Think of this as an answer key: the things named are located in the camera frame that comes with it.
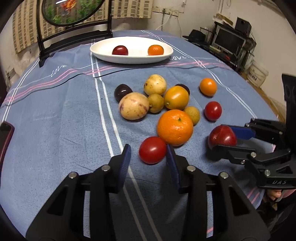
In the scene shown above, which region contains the red cherry tomato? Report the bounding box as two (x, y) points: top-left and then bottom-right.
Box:
(138, 137), (167, 165)
(204, 101), (222, 121)

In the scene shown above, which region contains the small orange kumquat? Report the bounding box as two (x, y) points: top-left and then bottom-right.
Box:
(199, 78), (217, 97)

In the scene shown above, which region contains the yellow orange tomato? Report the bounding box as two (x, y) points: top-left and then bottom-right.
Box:
(164, 86), (189, 110)

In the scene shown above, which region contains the dark purple grape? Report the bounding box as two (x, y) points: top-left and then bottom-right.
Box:
(176, 83), (190, 95)
(114, 84), (132, 102)

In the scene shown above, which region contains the pale yellow round fruit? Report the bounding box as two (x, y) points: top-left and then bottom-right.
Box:
(144, 74), (167, 96)

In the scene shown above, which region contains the pale speckled passion fruit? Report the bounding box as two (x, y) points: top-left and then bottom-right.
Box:
(118, 92), (149, 121)

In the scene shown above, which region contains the large orange mandarin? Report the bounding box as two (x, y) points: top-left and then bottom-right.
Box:
(147, 45), (164, 56)

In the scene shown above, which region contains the large dark red plum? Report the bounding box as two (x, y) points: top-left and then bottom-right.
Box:
(112, 45), (128, 55)

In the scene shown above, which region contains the person left hand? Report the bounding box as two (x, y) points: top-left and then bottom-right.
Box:
(267, 189), (295, 200)

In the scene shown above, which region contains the white plastic bucket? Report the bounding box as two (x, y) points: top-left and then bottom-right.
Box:
(246, 60), (269, 88)

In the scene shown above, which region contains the black desk rack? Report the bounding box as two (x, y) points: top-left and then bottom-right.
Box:
(183, 18), (256, 74)

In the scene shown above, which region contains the computer monitor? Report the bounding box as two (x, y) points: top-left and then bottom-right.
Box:
(213, 28), (246, 55)

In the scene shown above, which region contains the black speaker box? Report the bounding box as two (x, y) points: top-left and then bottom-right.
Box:
(235, 18), (251, 37)

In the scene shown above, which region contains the dark red smartphone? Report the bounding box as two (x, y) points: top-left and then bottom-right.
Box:
(0, 121), (15, 167)

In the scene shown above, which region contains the blue striped tablecloth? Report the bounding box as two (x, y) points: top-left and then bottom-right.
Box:
(1, 30), (276, 240)

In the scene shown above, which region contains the black hat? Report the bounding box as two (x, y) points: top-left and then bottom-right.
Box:
(183, 29), (206, 44)

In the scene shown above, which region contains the white oval plate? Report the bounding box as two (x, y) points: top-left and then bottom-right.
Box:
(90, 36), (174, 65)

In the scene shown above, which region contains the round goldfish screen ornament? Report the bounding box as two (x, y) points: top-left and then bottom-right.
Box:
(36, 1), (113, 67)

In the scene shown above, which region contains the beige checked curtain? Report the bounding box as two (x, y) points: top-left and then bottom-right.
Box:
(12, 1), (153, 53)

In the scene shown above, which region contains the wall power strip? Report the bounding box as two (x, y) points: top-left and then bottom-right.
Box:
(152, 6), (180, 17)

